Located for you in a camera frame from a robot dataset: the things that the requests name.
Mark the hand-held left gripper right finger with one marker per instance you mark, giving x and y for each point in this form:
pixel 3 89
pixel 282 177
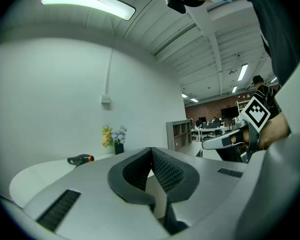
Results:
pixel 202 191

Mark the white wall junction box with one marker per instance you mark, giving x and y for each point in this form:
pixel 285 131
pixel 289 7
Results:
pixel 105 99

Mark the grey open shelf unit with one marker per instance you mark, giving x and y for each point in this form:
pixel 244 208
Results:
pixel 177 134

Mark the white wall conduit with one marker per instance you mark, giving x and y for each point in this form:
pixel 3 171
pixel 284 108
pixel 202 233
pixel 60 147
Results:
pixel 108 71

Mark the rectangular ceiling light panel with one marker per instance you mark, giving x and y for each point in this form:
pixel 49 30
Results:
pixel 184 95
pixel 242 72
pixel 234 89
pixel 194 100

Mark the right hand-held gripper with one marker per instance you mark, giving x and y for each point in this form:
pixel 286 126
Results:
pixel 255 114

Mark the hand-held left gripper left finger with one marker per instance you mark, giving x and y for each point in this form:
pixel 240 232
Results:
pixel 95 199

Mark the long curved ceiling light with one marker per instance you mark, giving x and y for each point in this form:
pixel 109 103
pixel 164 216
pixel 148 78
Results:
pixel 90 1

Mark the artificial flower bouquet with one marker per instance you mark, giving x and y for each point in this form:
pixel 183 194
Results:
pixel 115 135

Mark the person's right forearm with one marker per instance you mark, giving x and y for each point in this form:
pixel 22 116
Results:
pixel 275 130

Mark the white office desk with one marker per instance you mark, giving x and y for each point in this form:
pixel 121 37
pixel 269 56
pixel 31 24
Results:
pixel 210 130

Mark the person's right hand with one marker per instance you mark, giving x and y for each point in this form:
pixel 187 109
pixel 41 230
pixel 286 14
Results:
pixel 245 136

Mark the white storage rack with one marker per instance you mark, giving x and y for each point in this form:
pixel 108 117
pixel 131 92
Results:
pixel 242 106

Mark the black head-mounted camera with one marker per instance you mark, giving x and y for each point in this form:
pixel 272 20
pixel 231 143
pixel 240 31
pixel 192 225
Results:
pixel 176 5

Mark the black wall screen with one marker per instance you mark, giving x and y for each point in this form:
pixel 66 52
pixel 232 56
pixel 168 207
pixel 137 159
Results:
pixel 228 112

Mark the black flower vase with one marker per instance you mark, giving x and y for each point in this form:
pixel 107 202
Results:
pixel 119 149

